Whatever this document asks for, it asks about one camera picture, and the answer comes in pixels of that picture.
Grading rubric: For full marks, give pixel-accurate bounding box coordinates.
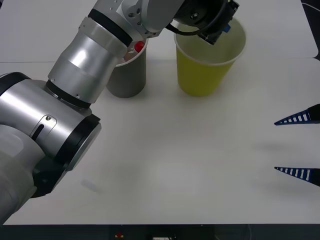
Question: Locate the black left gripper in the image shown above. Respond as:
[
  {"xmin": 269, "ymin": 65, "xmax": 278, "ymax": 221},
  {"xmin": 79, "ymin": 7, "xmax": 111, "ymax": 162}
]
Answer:
[{"xmin": 199, "ymin": 0, "xmax": 240, "ymax": 46}]

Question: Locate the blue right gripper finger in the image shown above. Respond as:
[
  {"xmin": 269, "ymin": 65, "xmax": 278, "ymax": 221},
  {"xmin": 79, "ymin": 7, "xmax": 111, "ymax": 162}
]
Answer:
[
  {"xmin": 274, "ymin": 103, "xmax": 320, "ymax": 127},
  {"xmin": 274, "ymin": 166, "xmax": 320, "ymax": 188}
]

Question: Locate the yellow-green plastic bin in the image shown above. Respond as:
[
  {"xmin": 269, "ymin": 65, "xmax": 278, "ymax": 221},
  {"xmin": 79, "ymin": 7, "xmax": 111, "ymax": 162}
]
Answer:
[{"xmin": 173, "ymin": 18, "xmax": 248, "ymax": 98}]

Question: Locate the red-capped plastic bottle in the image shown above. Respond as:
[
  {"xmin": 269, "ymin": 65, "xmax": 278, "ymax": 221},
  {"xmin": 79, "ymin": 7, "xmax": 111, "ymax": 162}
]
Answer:
[{"xmin": 123, "ymin": 41, "xmax": 146, "ymax": 62}]

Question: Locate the grey plastic bin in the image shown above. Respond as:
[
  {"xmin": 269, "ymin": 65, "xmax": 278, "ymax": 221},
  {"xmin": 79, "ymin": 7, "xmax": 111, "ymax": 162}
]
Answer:
[{"xmin": 106, "ymin": 39, "xmax": 148, "ymax": 99}]

